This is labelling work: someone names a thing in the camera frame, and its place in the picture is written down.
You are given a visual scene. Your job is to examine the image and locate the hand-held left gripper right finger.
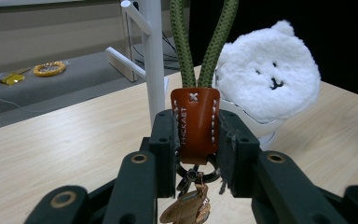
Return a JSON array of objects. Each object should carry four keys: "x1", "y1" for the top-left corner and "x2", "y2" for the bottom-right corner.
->
[{"x1": 215, "y1": 109, "x2": 262, "y2": 199}]

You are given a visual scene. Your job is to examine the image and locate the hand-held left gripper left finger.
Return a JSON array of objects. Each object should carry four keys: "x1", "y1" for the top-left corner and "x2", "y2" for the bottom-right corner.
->
[{"x1": 148, "y1": 109, "x2": 182, "y2": 199}]

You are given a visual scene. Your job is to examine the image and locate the white round dish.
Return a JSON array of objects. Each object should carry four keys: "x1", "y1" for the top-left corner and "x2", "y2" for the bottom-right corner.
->
[{"x1": 218, "y1": 98, "x2": 289, "y2": 151}]

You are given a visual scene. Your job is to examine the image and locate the green rope keychain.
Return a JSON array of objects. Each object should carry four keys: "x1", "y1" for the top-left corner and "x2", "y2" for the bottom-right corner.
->
[{"x1": 159, "y1": 0, "x2": 241, "y2": 224}]

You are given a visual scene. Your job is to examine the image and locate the white plush bear pouch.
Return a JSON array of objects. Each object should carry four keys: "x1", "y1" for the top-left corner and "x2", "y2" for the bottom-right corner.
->
[{"x1": 213, "y1": 20, "x2": 322, "y2": 124}]

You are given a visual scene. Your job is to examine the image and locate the white hanger stand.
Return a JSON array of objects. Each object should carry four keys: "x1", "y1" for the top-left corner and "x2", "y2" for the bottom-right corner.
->
[{"x1": 104, "y1": 0, "x2": 171, "y2": 127}]

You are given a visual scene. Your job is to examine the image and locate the grey bench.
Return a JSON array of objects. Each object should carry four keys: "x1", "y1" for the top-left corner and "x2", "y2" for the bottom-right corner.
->
[{"x1": 0, "y1": 50, "x2": 183, "y2": 134}]

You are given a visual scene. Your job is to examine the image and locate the yellow packet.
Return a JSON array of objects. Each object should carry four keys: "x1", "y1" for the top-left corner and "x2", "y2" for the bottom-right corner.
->
[{"x1": 0, "y1": 71, "x2": 26, "y2": 87}]

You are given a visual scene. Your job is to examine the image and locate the black cables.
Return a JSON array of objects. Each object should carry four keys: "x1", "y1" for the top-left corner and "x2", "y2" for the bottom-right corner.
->
[{"x1": 160, "y1": 30, "x2": 182, "y2": 72}]

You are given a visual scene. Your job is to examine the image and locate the yellow ring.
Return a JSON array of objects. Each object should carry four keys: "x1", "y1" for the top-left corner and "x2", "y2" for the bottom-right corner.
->
[{"x1": 33, "y1": 61, "x2": 67, "y2": 78}]

